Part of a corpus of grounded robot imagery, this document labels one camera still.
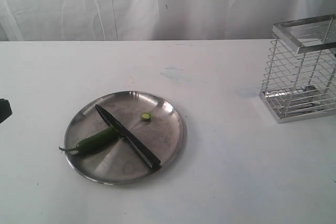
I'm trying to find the chrome wire utensil rack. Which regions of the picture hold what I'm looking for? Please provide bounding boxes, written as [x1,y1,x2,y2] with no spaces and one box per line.
[259,14,335,123]

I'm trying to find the green cucumber slice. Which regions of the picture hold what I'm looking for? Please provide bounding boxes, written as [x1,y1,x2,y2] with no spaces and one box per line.
[140,112,151,122]

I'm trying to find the green cucumber piece with stem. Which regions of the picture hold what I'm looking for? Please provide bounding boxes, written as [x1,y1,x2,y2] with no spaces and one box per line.
[58,126,118,153]

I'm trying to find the black handled serrated knife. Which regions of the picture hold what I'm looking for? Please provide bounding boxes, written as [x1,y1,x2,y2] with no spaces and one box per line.
[95,104,161,170]

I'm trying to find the round stainless steel plate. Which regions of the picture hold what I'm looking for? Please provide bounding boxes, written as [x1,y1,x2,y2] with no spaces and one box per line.
[64,91,186,185]

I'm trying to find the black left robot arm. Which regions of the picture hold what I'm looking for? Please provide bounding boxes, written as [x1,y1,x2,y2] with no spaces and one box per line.
[0,99,13,123]

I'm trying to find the white backdrop curtain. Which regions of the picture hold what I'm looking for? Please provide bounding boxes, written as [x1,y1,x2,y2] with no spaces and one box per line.
[1,0,335,41]

